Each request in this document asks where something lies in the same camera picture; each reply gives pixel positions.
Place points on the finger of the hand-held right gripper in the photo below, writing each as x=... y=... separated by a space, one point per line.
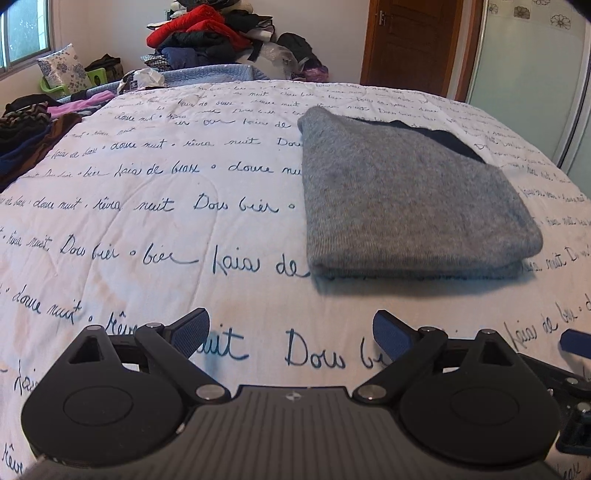
x=577 y=342

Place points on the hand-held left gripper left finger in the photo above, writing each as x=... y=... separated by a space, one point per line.
x=189 y=334

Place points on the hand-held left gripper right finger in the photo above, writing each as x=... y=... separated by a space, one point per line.
x=392 y=337

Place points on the grey sweater with navy sleeves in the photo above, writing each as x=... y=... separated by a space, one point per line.
x=406 y=207

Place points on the stack of folded dark clothes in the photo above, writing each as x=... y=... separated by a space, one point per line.
x=51 y=138

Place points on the white script-printed blanket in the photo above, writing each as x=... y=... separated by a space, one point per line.
x=161 y=221

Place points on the blue garment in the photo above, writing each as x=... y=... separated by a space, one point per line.
x=18 y=152

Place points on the pink garment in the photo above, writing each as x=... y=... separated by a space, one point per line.
x=78 y=105

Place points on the striped garment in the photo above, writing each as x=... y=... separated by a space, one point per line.
x=21 y=122

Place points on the green plastic stool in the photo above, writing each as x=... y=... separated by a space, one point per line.
x=99 y=76

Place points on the purple cloth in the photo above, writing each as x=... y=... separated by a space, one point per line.
x=316 y=74

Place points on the checkered cloth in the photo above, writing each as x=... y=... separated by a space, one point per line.
x=154 y=61

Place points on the frosted glass sliding wardrobe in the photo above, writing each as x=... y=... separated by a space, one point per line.
x=531 y=69

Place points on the navy garment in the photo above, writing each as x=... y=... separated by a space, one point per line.
x=198 y=55

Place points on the dark bag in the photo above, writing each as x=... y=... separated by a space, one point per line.
x=105 y=64

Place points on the white plastic bag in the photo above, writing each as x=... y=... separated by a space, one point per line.
x=274 y=57

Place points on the wooden door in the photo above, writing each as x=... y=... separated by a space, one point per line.
x=415 y=46

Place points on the floral pillow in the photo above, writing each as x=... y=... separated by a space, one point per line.
x=64 y=69

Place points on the black bag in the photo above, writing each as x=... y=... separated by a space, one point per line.
x=300 y=48

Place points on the red jacket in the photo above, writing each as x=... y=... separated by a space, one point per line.
x=198 y=25

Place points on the black clothing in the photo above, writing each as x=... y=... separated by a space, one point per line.
x=249 y=23

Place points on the black and grey garment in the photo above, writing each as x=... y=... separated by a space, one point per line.
x=212 y=5

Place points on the sliding glass window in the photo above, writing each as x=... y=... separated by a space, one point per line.
x=25 y=32

